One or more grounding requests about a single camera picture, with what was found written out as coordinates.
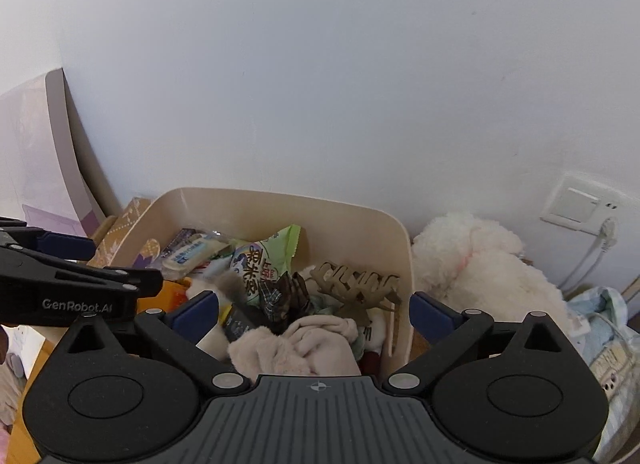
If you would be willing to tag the light blue blanket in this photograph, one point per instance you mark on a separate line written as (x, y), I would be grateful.
(605, 314)

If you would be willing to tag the dark brown scrunchie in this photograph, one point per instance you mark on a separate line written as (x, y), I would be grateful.
(280, 299)

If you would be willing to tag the light green snack packet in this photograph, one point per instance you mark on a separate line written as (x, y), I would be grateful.
(265, 259)

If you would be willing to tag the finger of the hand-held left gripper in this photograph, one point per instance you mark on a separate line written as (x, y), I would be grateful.
(100, 279)
(65, 245)

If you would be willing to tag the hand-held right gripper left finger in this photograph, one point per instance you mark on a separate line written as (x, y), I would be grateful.
(192, 318)

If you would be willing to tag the white fluffy plush toy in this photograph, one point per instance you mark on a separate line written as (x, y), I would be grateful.
(480, 274)

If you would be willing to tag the wooden desktop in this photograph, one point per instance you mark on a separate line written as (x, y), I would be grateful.
(25, 419)

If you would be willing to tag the small black packet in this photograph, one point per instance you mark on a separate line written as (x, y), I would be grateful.
(240, 326)

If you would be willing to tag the beige fluffy scrunchie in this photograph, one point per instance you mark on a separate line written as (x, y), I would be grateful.
(295, 349)

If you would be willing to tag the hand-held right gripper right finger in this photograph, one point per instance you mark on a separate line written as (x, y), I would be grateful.
(432, 319)

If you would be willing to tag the blue white tissue pack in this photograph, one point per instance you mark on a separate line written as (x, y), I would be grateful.
(192, 256)

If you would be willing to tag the orange plastic bottle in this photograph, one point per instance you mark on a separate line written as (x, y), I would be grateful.
(167, 296)

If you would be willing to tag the beige plastic storage bin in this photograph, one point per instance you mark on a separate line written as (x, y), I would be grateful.
(350, 229)

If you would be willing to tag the white wall switch socket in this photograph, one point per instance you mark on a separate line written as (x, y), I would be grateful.
(575, 199)

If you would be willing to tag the purple white headboard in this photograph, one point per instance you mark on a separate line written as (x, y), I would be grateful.
(35, 159)

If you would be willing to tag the khaki hair claw clip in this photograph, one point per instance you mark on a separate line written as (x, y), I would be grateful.
(350, 284)

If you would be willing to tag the white power strip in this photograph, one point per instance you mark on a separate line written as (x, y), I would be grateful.
(612, 369)

